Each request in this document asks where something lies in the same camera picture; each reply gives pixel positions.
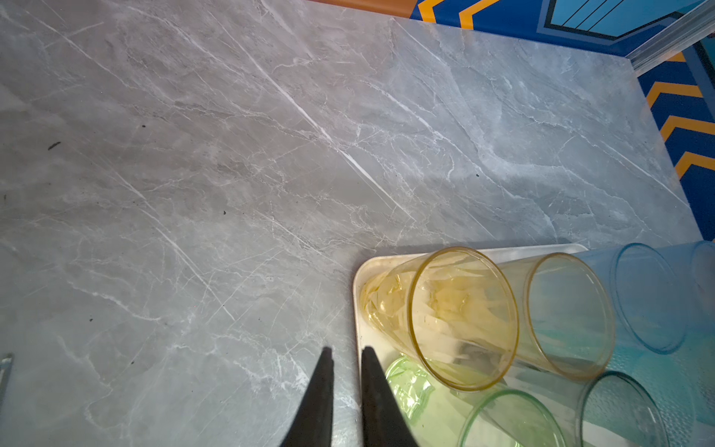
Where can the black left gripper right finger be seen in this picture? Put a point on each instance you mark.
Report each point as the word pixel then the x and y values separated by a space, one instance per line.
pixel 382 421

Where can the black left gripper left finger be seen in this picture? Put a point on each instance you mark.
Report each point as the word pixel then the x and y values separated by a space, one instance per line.
pixel 313 422

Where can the green glass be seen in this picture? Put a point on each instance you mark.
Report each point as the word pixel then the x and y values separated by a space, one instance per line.
pixel 440 416

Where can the yellow ribbed glass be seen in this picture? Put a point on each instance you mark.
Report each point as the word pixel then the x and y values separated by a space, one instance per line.
pixel 452 311

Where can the yellow tall glass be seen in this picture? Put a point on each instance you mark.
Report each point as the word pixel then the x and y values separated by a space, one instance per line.
pixel 567 323

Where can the grey smoked glass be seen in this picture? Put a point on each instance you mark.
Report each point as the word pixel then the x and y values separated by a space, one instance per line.
pixel 612 409

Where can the teal glass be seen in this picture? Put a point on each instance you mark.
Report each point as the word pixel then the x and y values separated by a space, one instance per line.
pixel 681 384

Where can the light blue glass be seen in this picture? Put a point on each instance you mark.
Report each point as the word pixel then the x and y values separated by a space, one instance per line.
pixel 642 287

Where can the blue tall glass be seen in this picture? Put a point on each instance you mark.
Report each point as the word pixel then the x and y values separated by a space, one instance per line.
pixel 690 299

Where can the black marker pen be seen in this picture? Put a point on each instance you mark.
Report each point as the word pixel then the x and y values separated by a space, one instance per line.
pixel 6 364

